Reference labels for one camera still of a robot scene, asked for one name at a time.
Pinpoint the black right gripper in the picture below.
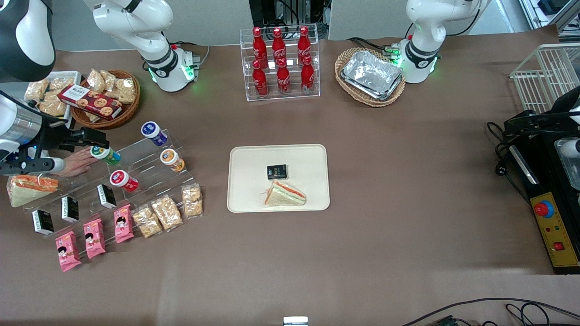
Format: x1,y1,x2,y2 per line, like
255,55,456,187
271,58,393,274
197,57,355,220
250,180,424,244
28,103,110,153

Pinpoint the green gum bottle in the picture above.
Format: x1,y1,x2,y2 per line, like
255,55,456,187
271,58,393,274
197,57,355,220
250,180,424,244
90,145,121,166

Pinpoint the red gum bottle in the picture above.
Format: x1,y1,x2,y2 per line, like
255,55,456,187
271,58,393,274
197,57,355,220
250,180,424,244
109,170,139,192

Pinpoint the blue gum bottle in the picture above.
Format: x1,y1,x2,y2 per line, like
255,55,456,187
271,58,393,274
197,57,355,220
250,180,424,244
140,121,169,147

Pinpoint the orange gum bottle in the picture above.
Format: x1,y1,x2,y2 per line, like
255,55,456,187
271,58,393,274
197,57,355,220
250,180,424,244
159,149,185,173

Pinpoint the cream plastic tray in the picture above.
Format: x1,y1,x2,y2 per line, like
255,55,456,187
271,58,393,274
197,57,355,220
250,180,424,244
227,144,331,213

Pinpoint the aluminium foil tray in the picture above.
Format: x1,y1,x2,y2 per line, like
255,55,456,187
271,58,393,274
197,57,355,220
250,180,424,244
340,50,404,101

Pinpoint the bare human hand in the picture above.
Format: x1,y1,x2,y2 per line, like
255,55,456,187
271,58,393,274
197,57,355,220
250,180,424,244
58,147,98,178

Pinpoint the red cookie box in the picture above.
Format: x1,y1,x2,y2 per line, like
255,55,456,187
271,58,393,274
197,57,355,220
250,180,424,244
58,84,123,121

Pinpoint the brown wicker basket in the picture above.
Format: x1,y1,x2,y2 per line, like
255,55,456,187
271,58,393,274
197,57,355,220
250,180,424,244
70,69,141,130

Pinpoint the clear cracker bag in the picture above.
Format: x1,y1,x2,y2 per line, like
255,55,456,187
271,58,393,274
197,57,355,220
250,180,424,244
100,70,120,91
48,77,76,92
108,78,137,105
86,69,107,94
39,91,69,118
24,79,49,103

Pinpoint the clear acrylic stepped shelf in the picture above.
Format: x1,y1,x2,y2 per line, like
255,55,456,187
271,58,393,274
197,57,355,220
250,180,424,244
22,129,201,237

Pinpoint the white plastic bin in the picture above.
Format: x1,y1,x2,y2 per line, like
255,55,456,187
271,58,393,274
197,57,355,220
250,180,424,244
24,71,82,130

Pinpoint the wrapped triangle sandwich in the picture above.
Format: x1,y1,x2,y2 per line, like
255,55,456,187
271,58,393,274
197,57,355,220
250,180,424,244
263,179,307,208
6,174,60,208

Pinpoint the pink snack pack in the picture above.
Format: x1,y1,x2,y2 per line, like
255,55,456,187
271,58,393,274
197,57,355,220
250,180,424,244
83,218,107,259
113,204,135,244
55,230,82,273

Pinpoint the clear nut snack bag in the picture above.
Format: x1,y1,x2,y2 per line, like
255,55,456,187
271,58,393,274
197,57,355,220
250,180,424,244
150,195,184,233
181,183,203,220
131,205,163,239

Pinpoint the clear acrylic bottle rack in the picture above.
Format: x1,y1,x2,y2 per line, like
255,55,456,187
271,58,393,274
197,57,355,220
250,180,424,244
240,24,321,102

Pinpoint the red cola bottle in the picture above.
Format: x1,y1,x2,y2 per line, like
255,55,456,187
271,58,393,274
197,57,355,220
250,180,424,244
252,27,268,68
276,58,292,96
300,55,316,94
271,28,287,68
252,60,269,98
297,26,313,66

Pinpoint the black equipment rack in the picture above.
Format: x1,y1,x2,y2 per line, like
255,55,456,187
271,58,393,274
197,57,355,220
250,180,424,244
248,0,331,40

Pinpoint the light wicker basket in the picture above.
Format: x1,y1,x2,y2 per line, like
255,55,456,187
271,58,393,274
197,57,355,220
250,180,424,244
335,47,406,107

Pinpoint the red emergency stop button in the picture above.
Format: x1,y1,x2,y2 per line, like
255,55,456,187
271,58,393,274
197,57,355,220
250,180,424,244
534,199,555,218

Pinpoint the black yellow control box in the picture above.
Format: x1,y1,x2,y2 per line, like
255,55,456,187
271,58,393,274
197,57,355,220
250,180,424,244
509,136,580,275

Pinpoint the clear plastic container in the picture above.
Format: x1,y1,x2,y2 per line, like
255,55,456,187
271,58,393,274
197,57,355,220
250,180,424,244
555,138,580,191

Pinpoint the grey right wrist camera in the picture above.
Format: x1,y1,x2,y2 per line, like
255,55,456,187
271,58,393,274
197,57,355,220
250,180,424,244
0,156,65,177

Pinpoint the grey arm base cable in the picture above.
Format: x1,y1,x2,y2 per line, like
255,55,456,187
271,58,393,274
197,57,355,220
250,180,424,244
172,41,212,69

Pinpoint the black arm base cable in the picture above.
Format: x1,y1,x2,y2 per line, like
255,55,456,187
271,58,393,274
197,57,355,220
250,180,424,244
347,36,396,57

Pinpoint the black power cable with plug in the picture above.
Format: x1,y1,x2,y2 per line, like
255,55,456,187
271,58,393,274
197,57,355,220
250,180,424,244
487,120,532,205

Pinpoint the long black cable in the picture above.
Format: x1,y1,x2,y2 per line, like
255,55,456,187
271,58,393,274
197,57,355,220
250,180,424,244
401,297,580,326

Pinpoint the white wire basket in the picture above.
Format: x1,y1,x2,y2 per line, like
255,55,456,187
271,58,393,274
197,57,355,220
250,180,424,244
510,43,580,115

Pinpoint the looped black cable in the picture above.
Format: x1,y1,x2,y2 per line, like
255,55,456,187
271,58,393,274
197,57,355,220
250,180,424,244
505,302,560,326

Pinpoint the aluminium frame with gear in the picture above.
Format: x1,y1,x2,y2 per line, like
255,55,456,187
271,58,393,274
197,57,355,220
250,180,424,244
519,0,580,43

